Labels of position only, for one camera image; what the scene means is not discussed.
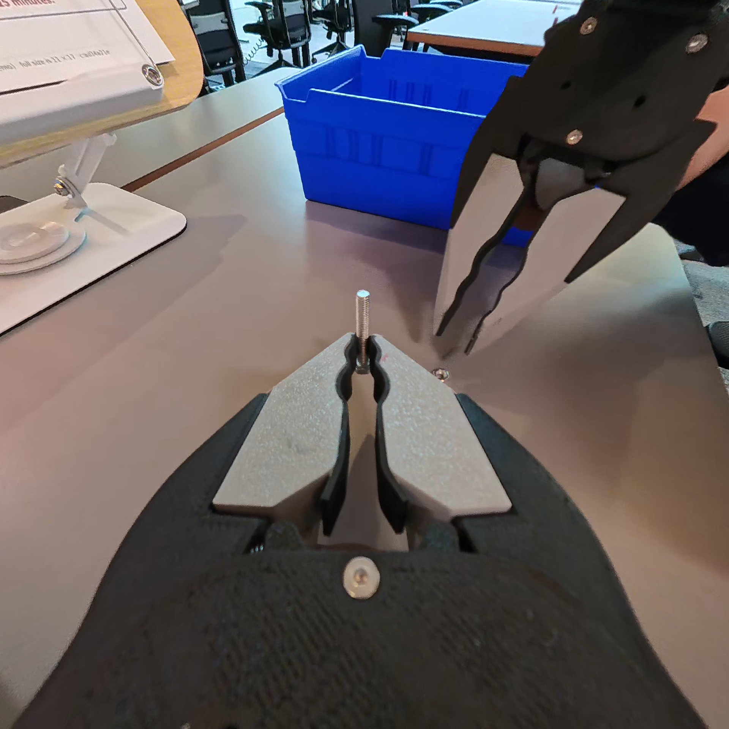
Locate person's right hand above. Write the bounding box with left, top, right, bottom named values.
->
left=680, top=85, right=729, bottom=189

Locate white metal stand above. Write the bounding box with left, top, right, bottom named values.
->
left=0, top=71, right=189, bottom=337

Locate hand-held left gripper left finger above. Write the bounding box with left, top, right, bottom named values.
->
left=211, top=332, right=360, bottom=537

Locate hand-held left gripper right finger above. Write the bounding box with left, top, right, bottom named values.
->
left=367, top=333, right=513, bottom=536

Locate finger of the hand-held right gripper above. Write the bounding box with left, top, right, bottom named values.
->
left=466, top=159, right=631, bottom=355
left=433, top=151, right=534, bottom=338

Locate blue plastic bin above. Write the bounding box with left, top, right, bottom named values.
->
left=275, top=44, right=539, bottom=248

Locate wood-edged grey table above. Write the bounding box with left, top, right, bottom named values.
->
left=407, top=0, right=582, bottom=58

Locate person's right forearm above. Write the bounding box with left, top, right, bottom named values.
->
left=649, top=165, right=729, bottom=268

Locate instruction sheet board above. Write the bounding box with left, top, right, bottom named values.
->
left=0, top=0, right=205, bottom=123

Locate silver hex bolt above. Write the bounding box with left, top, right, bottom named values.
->
left=354, top=289, right=374, bottom=376

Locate black office chair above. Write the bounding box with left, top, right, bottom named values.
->
left=245, top=0, right=311, bottom=66
left=310, top=0, right=354, bottom=58
left=373, top=0, right=419, bottom=41
left=188, top=0, right=246, bottom=86

